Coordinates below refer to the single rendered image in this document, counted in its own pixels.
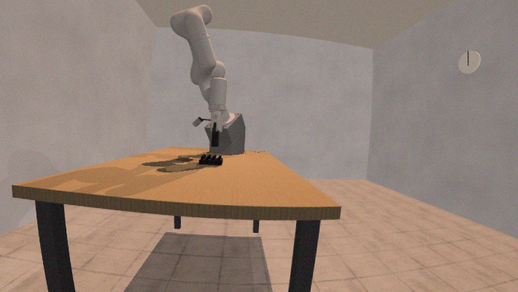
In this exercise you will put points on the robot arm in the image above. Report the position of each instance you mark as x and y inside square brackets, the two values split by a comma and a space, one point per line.
[189, 25]

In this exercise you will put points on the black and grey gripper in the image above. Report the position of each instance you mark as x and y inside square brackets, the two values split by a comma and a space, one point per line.
[216, 126]

